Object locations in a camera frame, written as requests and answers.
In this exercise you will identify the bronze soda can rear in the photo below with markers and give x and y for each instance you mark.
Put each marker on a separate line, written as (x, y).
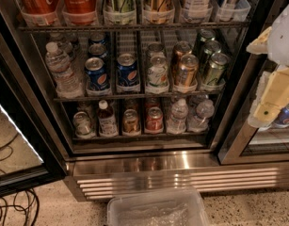
(179, 49)

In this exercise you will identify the white green soda can front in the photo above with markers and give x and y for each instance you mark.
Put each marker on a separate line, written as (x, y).
(157, 73)

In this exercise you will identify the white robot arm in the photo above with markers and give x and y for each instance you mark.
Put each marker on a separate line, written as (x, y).
(278, 40)

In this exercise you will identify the red coca-cola bottle left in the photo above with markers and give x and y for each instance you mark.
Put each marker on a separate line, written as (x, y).
(39, 12)

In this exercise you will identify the blue white bottle top shelf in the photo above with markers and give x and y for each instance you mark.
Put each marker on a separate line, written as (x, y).
(230, 10)

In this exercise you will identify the steel fridge vent grille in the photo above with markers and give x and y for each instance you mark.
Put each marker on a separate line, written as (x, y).
(105, 186)

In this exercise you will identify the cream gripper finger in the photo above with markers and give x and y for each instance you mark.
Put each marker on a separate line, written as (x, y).
(259, 45)
(272, 95)

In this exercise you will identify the water bottle bottom shelf left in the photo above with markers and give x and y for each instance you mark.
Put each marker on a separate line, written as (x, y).
(176, 122)

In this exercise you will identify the white green soda can rear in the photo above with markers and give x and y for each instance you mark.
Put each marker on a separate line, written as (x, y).
(155, 49)

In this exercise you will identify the open glass fridge door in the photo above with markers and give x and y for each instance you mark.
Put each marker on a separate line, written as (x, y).
(28, 156)

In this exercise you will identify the green soda can middle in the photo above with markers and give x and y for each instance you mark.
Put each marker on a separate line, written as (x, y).
(209, 48)

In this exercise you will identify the orange can bottom shelf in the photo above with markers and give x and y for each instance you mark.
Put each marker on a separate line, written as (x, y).
(130, 122)

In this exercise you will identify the green tall can top shelf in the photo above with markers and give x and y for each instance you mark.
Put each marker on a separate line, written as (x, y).
(119, 11)

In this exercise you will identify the water bottle behind front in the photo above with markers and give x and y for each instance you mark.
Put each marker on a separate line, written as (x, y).
(64, 44)

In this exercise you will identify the white label bottle top shelf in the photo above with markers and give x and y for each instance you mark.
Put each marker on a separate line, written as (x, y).
(195, 11)

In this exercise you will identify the right glass fridge door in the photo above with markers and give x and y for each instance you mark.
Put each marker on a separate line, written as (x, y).
(246, 144)

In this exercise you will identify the blue pepsi can column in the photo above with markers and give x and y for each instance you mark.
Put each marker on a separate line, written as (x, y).
(127, 74)

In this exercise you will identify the middle wire shelf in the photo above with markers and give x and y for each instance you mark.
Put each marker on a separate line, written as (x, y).
(135, 96)

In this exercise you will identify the blue pepsi can front left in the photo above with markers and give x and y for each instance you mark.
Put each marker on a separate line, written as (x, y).
(95, 69)

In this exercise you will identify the wire shelf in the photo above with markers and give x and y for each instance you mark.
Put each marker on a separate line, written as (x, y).
(135, 96)
(130, 27)

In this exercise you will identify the gold tall can top shelf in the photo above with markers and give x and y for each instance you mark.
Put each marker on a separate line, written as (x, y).
(158, 11)

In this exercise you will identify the white green soda can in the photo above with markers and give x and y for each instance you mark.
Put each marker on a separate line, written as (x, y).
(155, 49)
(157, 73)

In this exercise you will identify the bronze soda can front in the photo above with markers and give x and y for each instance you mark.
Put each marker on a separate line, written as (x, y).
(186, 71)

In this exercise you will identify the bronze soda can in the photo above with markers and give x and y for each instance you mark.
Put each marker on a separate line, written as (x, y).
(186, 71)
(179, 49)

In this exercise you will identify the clear plastic bin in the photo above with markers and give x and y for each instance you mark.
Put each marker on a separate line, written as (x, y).
(164, 207)

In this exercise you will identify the clear water bottle middle shelf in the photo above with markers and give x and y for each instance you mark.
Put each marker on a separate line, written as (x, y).
(68, 83)

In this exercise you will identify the brown drink bottle white cap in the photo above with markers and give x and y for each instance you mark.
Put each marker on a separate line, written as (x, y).
(107, 119)

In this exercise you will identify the red can bottom shelf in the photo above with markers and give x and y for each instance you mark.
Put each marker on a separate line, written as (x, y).
(154, 120)

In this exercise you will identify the blue pepsi can second row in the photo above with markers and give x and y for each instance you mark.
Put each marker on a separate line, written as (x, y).
(97, 50)

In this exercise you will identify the silver can bottom left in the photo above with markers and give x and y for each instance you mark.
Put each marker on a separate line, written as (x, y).
(83, 125)

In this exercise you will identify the water bottle bottom shelf right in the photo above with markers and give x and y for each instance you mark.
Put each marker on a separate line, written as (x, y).
(198, 117)

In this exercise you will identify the top wire shelf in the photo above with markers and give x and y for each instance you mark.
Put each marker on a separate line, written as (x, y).
(130, 27)

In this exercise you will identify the blue pepsi can back row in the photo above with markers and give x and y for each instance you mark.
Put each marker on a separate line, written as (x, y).
(97, 37)

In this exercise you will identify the pepsi can right compartment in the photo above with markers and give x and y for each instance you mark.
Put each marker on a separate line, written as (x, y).
(282, 120)

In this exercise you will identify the red coca-cola bottle right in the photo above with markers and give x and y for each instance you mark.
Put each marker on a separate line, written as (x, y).
(80, 12)

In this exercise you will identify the red coca-cola bottle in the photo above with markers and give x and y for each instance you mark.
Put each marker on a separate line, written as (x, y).
(80, 12)
(39, 12)

